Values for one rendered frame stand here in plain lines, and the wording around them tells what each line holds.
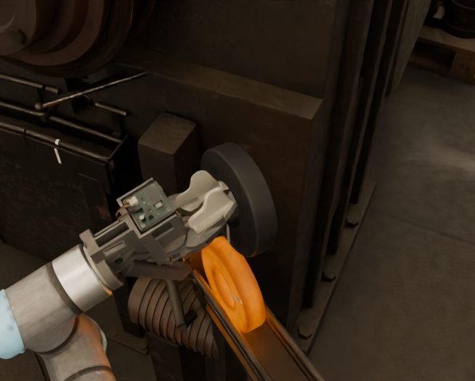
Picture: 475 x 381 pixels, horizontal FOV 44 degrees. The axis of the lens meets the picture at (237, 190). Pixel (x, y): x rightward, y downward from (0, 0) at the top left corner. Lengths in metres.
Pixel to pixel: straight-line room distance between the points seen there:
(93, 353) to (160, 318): 0.37
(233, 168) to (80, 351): 0.31
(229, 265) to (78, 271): 0.25
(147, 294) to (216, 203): 0.46
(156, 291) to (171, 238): 0.43
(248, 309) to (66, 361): 0.27
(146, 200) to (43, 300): 0.17
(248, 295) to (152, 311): 0.32
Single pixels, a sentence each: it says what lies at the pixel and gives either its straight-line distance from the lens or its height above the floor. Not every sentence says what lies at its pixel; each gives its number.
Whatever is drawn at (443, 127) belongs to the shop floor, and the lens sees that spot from 2.38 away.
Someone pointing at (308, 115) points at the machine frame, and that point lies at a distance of 0.97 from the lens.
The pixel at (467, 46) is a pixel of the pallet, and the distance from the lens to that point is 2.59.
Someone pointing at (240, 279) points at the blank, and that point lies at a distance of 0.87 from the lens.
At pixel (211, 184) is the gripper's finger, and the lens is 0.76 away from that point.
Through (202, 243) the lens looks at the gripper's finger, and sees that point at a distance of 0.73.
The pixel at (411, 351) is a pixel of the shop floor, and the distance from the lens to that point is 1.74.
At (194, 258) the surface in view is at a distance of 0.98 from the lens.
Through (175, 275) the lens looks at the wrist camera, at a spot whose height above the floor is 0.83.
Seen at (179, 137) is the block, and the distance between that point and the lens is 1.03.
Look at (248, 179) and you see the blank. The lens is 0.72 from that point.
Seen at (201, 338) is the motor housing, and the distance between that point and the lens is 1.13.
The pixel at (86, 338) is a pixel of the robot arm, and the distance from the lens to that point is 0.81.
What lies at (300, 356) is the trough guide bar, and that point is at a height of 0.70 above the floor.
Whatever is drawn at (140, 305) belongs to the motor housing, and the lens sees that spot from 1.17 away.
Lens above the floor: 1.50
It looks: 48 degrees down
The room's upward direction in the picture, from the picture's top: straight up
